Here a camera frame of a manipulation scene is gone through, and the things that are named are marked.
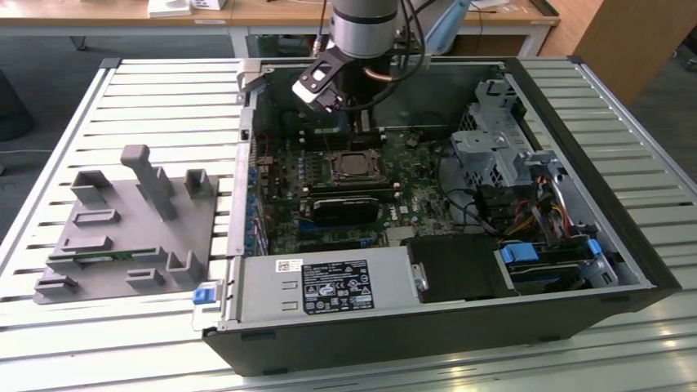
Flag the hard disk in blue carrier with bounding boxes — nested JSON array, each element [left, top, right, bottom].
[[496, 240, 590, 296]]

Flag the silver power supply unit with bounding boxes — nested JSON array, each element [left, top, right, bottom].
[[239, 246, 427, 326]]

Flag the blue case latch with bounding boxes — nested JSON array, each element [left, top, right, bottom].
[[194, 281, 220, 305]]

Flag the silver CPU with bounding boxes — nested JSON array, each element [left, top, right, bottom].
[[336, 154, 378, 179]]

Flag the black PC case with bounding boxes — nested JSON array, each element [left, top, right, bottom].
[[190, 56, 686, 377]]

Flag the silver metal latch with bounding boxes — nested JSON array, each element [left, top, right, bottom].
[[411, 263, 431, 292]]

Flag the white cardboard box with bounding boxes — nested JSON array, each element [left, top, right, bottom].
[[147, 0, 194, 19]]

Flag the green RAM stick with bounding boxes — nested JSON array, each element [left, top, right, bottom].
[[75, 251, 136, 263]]

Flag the metal socket cover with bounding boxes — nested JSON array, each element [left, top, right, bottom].
[[326, 149, 387, 184]]

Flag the wooden cabinet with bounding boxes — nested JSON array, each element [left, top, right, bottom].
[[570, 0, 697, 106]]

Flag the yellow red power wires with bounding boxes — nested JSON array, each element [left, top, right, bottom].
[[504, 174, 576, 247]]

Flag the silver drive cage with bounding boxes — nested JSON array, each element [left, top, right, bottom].
[[447, 78, 566, 189]]

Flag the black plastic shroud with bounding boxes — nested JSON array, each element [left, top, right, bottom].
[[402, 234, 518, 305]]

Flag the silver chipset heatsink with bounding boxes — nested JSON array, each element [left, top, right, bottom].
[[386, 227, 420, 247]]

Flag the grey parts rack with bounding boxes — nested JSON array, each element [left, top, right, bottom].
[[31, 144, 222, 306]]

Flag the green motherboard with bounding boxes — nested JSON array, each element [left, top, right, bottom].
[[248, 127, 456, 257]]

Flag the black graphics card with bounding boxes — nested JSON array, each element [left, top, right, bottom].
[[302, 195, 382, 227]]

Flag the CPU socket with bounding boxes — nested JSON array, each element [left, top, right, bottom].
[[326, 149, 391, 185]]

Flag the black expansion slot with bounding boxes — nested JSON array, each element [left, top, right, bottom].
[[298, 241, 362, 252]]

